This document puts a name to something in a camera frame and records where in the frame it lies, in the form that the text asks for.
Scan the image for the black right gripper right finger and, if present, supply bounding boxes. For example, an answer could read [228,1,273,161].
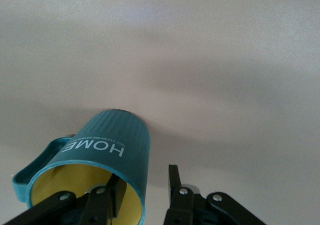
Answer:
[163,164,266,225]

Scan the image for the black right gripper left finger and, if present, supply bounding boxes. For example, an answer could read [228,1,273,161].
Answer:
[0,173,127,225]

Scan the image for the teal mug yellow inside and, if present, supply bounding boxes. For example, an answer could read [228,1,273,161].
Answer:
[11,109,150,225]

